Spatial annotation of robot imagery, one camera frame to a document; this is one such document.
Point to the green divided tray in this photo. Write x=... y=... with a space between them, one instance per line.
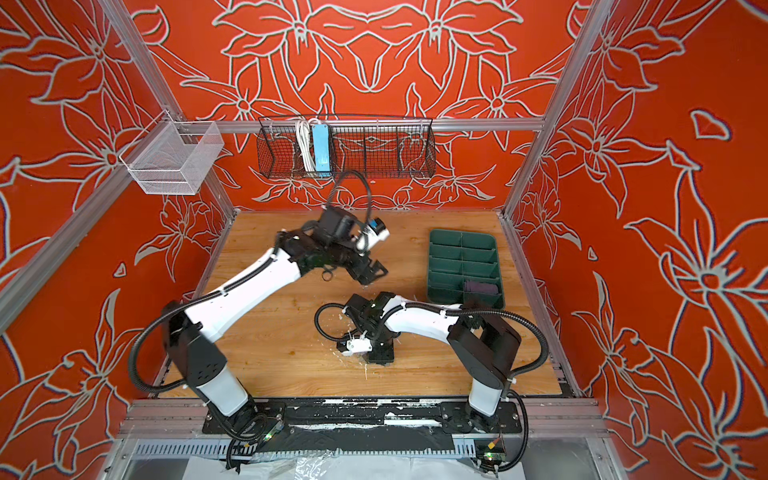
x=455 y=256

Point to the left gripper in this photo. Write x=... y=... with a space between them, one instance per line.
x=372 y=271

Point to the black wire wall basket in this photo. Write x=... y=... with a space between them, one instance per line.
x=377 y=147

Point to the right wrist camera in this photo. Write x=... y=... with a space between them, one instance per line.
x=354 y=346

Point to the clear plastic wall bin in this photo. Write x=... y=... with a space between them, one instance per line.
x=173 y=158

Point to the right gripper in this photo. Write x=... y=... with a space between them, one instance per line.
x=382 y=360

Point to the purple sock with yellow cuff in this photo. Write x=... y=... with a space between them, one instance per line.
x=477 y=287

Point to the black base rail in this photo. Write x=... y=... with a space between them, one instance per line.
x=452 y=414

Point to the light blue box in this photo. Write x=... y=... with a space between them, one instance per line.
x=321 y=146

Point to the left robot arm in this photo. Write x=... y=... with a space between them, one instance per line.
x=191 y=334

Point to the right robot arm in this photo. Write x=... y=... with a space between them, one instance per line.
x=483 y=340

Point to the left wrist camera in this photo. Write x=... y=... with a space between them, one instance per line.
x=374 y=232

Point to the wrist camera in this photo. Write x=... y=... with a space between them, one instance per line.
x=374 y=232
x=354 y=346

